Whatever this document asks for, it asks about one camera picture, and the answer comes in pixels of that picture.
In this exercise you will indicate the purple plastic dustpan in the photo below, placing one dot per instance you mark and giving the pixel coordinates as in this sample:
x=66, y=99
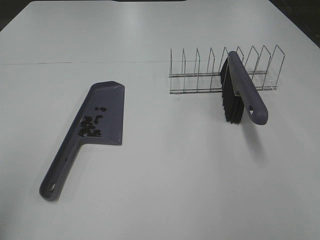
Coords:
x=109, y=94

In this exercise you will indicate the pile of coffee beans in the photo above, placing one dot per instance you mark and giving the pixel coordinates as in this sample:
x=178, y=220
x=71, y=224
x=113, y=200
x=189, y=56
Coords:
x=91, y=123

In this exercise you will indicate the purple hand brush black bristles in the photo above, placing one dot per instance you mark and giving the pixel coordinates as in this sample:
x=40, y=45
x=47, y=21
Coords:
x=239, y=94

